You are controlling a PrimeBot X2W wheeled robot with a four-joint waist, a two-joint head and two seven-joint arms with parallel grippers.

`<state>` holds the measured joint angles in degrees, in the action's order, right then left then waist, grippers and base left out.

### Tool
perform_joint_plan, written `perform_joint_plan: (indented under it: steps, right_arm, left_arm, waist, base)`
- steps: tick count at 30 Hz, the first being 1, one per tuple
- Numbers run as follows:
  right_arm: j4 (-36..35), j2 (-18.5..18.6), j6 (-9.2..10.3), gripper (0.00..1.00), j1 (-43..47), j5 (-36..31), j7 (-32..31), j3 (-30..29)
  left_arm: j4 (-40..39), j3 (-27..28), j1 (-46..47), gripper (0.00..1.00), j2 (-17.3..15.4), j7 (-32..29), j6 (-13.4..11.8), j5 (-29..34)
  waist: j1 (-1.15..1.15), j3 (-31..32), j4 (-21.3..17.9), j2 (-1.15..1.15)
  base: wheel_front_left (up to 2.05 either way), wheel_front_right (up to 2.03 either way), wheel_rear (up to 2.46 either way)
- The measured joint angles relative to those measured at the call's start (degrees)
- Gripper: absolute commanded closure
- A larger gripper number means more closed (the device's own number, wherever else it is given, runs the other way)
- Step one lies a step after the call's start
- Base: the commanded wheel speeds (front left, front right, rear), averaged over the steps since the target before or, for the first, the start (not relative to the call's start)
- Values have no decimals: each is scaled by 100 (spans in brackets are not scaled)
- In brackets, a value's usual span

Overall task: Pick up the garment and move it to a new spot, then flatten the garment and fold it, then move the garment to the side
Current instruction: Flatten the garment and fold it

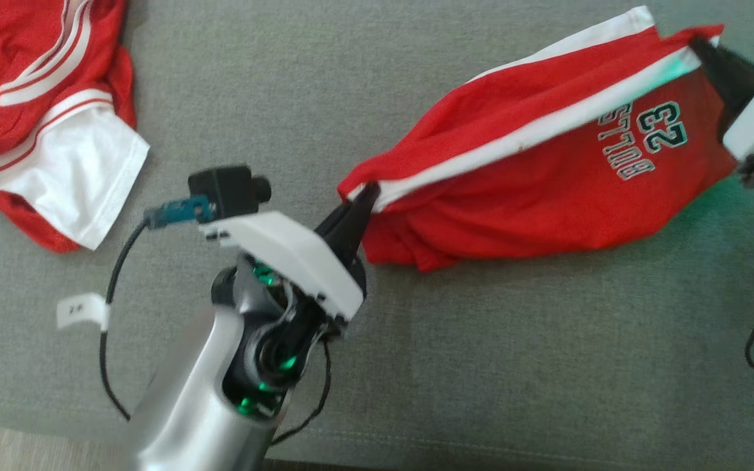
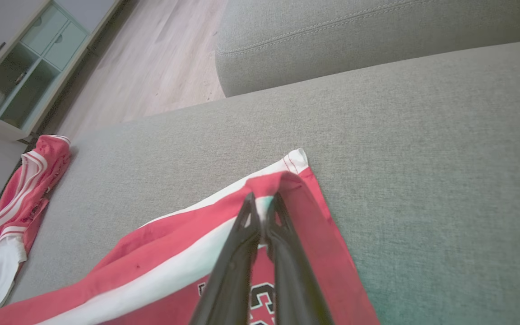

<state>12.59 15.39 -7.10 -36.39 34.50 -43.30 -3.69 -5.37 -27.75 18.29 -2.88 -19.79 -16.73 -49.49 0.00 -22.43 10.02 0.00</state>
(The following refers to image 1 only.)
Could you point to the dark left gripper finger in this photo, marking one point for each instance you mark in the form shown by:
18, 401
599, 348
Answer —
347, 216
356, 232

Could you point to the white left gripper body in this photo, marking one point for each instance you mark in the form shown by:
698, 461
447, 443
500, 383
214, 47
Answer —
292, 258

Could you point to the teal left camera connector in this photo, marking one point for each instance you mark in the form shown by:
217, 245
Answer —
180, 212

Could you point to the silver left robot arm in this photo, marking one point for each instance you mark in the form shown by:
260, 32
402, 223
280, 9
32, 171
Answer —
194, 399

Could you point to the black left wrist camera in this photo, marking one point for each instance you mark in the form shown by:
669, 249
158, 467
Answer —
226, 190

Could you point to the grey sofa seat cushion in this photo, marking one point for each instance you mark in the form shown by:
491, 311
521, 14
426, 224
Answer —
482, 360

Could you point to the red Bulls jersey white sleeves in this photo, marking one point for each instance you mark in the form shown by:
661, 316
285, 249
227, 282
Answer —
30, 78

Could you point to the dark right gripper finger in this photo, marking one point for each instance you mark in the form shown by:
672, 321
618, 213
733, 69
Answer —
734, 65
727, 88

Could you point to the red Bulls basketball shorts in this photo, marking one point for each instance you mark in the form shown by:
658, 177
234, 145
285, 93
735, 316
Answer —
534, 190

